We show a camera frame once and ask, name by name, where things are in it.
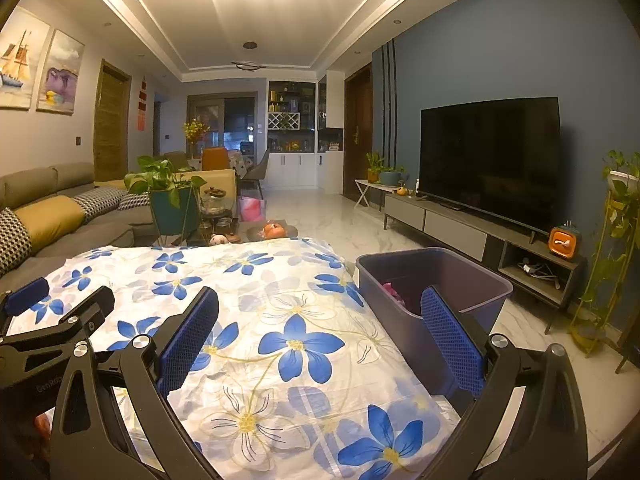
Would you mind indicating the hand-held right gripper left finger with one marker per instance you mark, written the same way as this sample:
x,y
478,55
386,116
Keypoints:
x,y
187,340

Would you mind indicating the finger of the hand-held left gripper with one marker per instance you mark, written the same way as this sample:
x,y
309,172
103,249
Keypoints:
x,y
25,296
75,317

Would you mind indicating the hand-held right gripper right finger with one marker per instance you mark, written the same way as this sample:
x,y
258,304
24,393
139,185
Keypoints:
x,y
452,345

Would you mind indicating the purple plastic bin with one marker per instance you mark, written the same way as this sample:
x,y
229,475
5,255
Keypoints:
x,y
450,280

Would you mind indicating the pink plastic bag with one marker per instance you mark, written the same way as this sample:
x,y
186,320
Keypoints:
x,y
392,291

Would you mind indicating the large houndstooth pillow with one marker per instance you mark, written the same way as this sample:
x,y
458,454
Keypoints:
x,y
12,240

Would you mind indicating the yellow sofa cushion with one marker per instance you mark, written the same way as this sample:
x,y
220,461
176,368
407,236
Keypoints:
x,y
50,220

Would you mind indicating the grey sofa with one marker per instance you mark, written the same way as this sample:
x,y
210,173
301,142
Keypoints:
x,y
100,240

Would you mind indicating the blue floral blanket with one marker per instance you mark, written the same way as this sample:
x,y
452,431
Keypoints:
x,y
280,310

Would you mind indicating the pink pig figurine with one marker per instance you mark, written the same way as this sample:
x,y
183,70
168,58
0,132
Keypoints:
x,y
220,240

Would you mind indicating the dark coffee table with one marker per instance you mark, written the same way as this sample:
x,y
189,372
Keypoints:
x,y
245,240

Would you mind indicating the grey television cabinet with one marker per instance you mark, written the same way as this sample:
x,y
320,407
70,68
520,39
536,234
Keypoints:
x,y
455,227

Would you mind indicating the teal potted plant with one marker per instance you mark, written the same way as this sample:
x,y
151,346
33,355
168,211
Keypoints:
x,y
170,210

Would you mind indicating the fruit plate with oranges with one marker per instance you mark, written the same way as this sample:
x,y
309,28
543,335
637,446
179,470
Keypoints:
x,y
272,230

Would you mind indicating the pink gift bag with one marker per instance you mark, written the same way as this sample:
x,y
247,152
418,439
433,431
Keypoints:
x,y
252,209

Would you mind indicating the small orange speaker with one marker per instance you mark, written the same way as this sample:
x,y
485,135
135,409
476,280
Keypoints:
x,y
564,242

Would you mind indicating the white folding side table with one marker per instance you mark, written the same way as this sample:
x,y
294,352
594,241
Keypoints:
x,y
372,187

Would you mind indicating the small potted plants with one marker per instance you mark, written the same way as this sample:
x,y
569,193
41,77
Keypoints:
x,y
387,175

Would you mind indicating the orange dining chair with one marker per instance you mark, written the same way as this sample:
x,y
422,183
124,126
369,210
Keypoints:
x,y
214,157

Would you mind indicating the grey dining chair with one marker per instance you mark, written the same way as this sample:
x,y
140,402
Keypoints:
x,y
259,170

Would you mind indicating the flat screen television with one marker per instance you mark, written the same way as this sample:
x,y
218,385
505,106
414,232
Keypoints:
x,y
490,160

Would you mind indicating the light wooden door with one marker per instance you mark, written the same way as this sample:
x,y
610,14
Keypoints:
x,y
111,125

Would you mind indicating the white display cabinet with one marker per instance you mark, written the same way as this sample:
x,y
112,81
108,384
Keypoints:
x,y
295,170

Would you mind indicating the yellow flower bouquet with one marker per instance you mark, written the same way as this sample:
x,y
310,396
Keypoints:
x,y
196,130

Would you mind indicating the gold plant stand with vines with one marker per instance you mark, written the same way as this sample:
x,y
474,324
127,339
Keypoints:
x,y
617,210

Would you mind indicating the purple abstract painting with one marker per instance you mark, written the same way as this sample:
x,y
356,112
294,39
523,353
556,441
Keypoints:
x,y
60,75

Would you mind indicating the sliding glass door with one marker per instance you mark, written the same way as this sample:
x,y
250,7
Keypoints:
x,y
235,120

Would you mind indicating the dark wooden door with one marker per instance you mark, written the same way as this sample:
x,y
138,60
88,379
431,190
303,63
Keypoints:
x,y
359,130

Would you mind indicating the sailing ship painting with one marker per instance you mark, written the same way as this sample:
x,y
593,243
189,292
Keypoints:
x,y
22,60

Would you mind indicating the red wall hanging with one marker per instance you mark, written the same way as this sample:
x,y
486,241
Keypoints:
x,y
143,105

